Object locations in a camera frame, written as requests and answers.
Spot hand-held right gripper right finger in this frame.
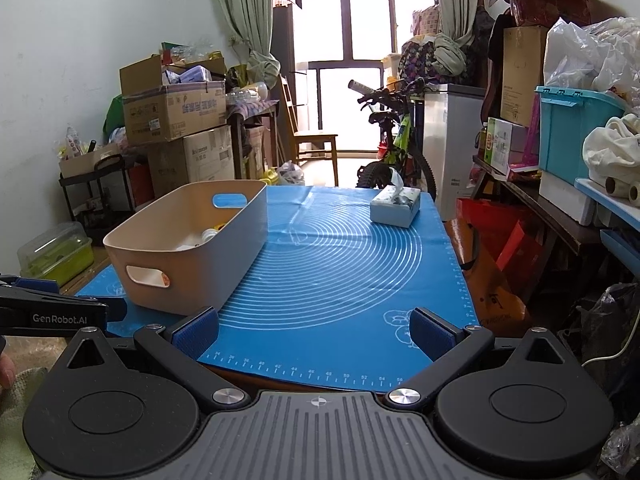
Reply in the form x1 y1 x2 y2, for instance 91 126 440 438
384 307 583 409

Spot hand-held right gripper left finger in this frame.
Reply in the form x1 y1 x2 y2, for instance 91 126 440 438
50 306 250 409

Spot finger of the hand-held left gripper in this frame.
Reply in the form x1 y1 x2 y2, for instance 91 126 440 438
0 287 127 323
0 275 60 294

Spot beige plastic basket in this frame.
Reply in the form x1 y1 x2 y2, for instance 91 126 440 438
102 180 268 316

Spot green clear-lid container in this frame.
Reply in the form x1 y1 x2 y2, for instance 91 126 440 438
17 221 96 287

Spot orange paper bag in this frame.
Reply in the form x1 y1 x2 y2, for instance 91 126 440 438
444 216 534 342

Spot light green towel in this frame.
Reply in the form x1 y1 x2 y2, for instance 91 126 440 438
0 366 47 480

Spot black metal cart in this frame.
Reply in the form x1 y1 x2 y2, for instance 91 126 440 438
59 154 137 232

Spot blue silicone mat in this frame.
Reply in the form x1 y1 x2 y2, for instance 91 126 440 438
75 185 482 393

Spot red paper bag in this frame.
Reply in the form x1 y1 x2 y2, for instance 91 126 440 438
454 196 544 292

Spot white tissue box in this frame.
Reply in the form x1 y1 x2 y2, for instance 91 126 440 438
370 168 422 229

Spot small cardboard box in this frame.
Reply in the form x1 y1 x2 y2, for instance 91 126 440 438
58 142 122 179

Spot dark wooden bench table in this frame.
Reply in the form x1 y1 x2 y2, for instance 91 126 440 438
471 154 602 311

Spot large closed cardboard box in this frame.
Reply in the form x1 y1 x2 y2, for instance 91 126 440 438
146 125 237 199

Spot black plastic bag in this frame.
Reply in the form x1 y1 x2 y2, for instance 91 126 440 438
564 281 640 387

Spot white plastic floor bag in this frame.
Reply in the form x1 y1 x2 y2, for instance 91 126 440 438
276 159 307 187

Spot green bag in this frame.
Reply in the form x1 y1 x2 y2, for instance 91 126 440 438
103 94 127 142

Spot black green bicycle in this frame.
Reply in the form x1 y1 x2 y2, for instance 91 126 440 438
348 77 439 197

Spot white foam box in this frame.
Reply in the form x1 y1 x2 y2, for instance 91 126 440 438
538 169 597 227

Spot open cardboard box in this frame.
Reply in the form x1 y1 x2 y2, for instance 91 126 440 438
119 54 229 147

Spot green white carton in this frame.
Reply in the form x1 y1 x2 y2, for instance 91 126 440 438
486 116 529 174

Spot cluttered wooden side table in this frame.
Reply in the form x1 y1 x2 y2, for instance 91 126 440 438
226 99 282 182

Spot light blue shelf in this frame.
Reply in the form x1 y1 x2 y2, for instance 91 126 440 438
574 176 640 267

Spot crumpled clear plastic bag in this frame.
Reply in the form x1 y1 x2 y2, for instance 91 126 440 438
599 421 640 477

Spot wooden chair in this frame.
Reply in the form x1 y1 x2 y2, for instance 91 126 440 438
279 75 341 187

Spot paper rolls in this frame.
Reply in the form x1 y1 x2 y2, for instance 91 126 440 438
604 174 640 199

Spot teal storage bin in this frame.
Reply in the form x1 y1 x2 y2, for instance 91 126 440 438
534 85 629 187

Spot white cloth bundle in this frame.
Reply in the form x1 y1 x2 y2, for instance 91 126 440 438
581 114 640 184

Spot floral fabric bag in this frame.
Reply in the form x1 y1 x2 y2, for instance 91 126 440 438
399 39 439 84

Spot tall cardboard box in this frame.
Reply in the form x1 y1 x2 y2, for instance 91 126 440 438
501 25 551 129

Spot grey green cloth bundle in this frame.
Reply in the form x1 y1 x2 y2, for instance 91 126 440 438
431 33 467 77

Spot clear plastic bags pile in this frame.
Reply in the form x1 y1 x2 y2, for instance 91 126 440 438
542 16 640 97

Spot pale green curtain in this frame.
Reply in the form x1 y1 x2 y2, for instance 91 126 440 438
211 0 282 92

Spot white cable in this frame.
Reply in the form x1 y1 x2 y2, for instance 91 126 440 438
580 329 637 367

